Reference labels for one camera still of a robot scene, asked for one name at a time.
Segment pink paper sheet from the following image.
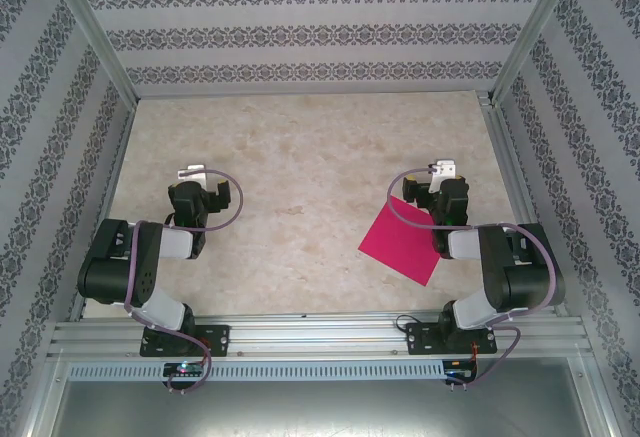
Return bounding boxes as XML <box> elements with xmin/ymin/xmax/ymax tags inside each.
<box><xmin>358</xmin><ymin>195</ymin><xmax>442</xmax><ymax>287</ymax></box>

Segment grey metal sheet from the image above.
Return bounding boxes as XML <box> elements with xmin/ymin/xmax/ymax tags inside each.
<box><xmin>47</xmin><ymin>379</ymin><xmax>609</xmax><ymax>437</ymax></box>

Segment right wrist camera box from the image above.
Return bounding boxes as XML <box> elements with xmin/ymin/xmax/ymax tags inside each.
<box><xmin>432</xmin><ymin>159</ymin><xmax>457</xmax><ymax>193</ymax></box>

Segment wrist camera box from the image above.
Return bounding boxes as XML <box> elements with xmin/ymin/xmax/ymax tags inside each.
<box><xmin>178</xmin><ymin>163</ymin><xmax>209</xmax><ymax>184</ymax></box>
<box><xmin>432</xmin><ymin>159</ymin><xmax>457</xmax><ymax>193</ymax></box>

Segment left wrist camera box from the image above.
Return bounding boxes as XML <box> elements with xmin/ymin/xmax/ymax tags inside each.
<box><xmin>178</xmin><ymin>163</ymin><xmax>209</xmax><ymax>184</ymax></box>

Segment aluminium side rail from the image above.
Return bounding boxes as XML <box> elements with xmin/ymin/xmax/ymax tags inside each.
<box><xmin>68</xmin><ymin>99</ymin><xmax>137</xmax><ymax>322</ymax></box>
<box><xmin>477</xmin><ymin>91</ymin><xmax>570</xmax><ymax>317</ymax></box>

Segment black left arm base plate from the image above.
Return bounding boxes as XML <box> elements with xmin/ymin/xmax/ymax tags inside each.
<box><xmin>139</xmin><ymin>325</ymin><xmax>231</xmax><ymax>358</ymax></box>

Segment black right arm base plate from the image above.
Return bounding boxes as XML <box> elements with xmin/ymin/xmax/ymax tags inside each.
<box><xmin>405</xmin><ymin>321</ymin><xmax>498</xmax><ymax>357</ymax></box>

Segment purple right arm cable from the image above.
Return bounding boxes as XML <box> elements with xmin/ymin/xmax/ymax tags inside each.
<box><xmin>391</xmin><ymin>166</ymin><xmax>559</xmax><ymax>391</ymax></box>

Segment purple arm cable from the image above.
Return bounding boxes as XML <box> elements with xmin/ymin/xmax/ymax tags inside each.
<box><xmin>391</xmin><ymin>166</ymin><xmax>559</xmax><ymax>391</ymax></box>
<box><xmin>123</xmin><ymin>169</ymin><xmax>245</xmax><ymax>394</ymax></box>

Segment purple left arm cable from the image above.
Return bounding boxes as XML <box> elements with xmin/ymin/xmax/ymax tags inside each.
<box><xmin>123</xmin><ymin>169</ymin><xmax>245</xmax><ymax>394</ymax></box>

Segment aluminium frame post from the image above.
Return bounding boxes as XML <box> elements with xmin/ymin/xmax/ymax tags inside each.
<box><xmin>491</xmin><ymin>0</ymin><xmax>585</xmax><ymax>104</ymax></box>
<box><xmin>47</xmin><ymin>0</ymin><xmax>140</xmax><ymax>102</ymax></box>

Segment aluminium mounting rail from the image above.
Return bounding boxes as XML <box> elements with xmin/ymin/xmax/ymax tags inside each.
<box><xmin>47</xmin><ymin>309</ymin><xmax>599</xmax><ymax>358</ymax></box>

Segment slotted grey cable duct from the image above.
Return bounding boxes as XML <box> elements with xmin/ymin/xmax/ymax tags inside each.
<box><xmin>67</xmin><ymin>360</ymin><xmax>448</xmax><ymax>382</ymax></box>

